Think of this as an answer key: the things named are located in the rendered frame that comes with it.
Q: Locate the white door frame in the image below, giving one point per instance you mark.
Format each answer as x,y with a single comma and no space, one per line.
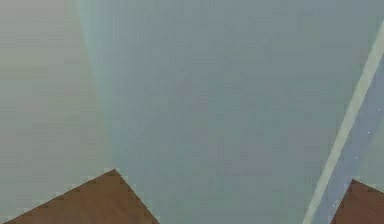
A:
347,124

